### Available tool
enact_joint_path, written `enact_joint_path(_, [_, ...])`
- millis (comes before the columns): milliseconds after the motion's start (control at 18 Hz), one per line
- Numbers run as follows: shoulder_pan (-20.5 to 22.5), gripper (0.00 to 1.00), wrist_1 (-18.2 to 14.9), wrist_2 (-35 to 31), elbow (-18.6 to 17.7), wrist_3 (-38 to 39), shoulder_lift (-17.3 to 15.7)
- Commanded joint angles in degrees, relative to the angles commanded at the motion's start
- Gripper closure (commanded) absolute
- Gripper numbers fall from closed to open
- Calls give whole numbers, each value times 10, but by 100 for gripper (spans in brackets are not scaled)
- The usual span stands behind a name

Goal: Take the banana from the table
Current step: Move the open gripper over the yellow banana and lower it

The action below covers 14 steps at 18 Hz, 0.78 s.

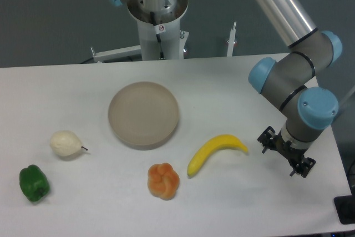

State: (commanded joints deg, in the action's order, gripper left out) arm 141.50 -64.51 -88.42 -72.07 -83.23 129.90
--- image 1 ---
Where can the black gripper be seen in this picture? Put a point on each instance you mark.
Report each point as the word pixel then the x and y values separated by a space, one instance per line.
pixel 290 148

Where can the yellow banana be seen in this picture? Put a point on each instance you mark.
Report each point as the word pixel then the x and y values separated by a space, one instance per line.
pixel 220 142

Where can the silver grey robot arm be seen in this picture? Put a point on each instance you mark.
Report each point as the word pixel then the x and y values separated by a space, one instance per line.
pixel 308 111

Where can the black device at table edge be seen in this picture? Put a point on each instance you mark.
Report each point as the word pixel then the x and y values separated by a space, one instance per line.
pixel 345 209

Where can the orange knotted bread roll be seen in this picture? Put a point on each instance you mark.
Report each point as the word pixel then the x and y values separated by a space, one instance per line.
pixel 163 181

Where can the beige round plate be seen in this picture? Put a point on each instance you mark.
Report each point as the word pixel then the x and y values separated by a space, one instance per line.
pixel 143 115

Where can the white pear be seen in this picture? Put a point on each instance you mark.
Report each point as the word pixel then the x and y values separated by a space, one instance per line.
pixel 66 145

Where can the green bell pepper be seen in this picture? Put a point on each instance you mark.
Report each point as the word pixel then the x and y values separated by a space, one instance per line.
pixel 33 183

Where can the white metal post right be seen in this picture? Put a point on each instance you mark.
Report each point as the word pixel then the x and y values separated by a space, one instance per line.
pixel 231 40

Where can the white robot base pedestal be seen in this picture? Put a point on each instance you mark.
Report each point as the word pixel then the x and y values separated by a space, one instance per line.
pixel 159 27

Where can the white metal bracket left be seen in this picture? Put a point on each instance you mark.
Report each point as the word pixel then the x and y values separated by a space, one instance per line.
pixel 115 53

